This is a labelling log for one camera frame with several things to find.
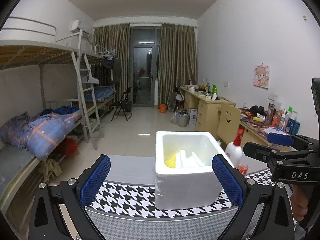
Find red snack packet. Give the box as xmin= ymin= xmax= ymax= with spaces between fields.
xmin=237 ymin=164 xmax=248 ymax=176

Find white metal bunk bed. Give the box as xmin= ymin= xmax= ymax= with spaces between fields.
xmin=1 ymin=16 xmax=110 ymax=212

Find left brown curtain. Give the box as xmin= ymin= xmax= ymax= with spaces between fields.
xmin=93 ymin=23 xmax=130 ymax=99

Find cartoon girl wall poster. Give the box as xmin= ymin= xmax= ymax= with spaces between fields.
xmin=253 ymin=64 xmax=271 ymax=89

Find right brown curtain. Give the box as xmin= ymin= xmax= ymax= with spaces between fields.
xmin=158 ymin=23 xmax=198 ymax=104

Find houndstooth table cloth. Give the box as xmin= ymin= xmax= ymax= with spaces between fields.
xmin=75 ymin=168 xmax=301 ymax=240

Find white styrofoam box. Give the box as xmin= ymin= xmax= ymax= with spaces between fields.
xmin=155 ymin=131 xmax=226 ymax=210

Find person right hand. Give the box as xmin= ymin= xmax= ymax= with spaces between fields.
xmin=290 ymin=185 xmax=309 ymax=222

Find glass balcony door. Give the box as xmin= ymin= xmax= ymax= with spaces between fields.
xmin=130 ymin=27 xmax=161 ymax=107

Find white wall socket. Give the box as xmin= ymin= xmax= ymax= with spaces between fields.
xmin=267 ymin=93 xmax=278 ymax=101

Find white lotion pump bottle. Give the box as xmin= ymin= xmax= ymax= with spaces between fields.
xmin=225 ymin=129 xmax=244 ymax=168

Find brown curtain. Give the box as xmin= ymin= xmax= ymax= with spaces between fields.
xmin=158 ymin=23 xmax=198 ymax=104
xmin=93 ymin=23 xmax=130 ymax=99

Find blue patterned quilt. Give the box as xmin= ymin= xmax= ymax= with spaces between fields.
xmin=1 ymin=106 xmax=81 ymax=161

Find light wooden desk row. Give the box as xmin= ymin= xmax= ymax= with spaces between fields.
xmin=180 ymin=88 xmax=293 ymax=152

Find black folding chair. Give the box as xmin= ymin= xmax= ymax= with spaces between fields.
xmin=111 ymin=87 xmax=132 ymax=121

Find black headphones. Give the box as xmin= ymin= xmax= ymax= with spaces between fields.
xmin=249 ymin=105 xmax=266 ymax=116

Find white air conditioner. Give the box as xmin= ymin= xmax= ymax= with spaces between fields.
xmin=71 ymin=20 xmax=92 ymax=36

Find orange bucket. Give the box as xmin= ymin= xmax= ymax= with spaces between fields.
xmin=159 ymin=103 xmax=167 ymax=114

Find white papers on desk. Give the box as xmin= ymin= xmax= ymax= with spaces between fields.
xmin=263 ymin=127 xmax=286 ymax=135

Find wooden smiley face chair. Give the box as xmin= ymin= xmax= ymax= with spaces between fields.
xmin=217 ymin=103 xmax=241 ymax=145

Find blue toiletry bottles cluster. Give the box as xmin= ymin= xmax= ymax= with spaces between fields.
xmin=265 ymin=102 xmax=300 ymax=135

